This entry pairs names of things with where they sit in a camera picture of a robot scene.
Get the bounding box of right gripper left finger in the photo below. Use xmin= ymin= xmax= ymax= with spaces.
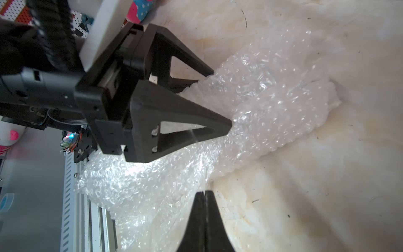
xmin=177 ymin=192 xmax=205 ymax=252

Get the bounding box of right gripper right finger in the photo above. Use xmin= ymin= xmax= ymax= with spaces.
xmin=204 ymin=191 xmax=235 ymax=252

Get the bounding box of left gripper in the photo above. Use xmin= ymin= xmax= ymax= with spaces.
xmin=74 ymin=23 xmax=232 ymax=163

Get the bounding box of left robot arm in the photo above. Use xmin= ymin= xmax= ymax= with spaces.
xmin=1 ymin=1 xmax=232 ymax=163

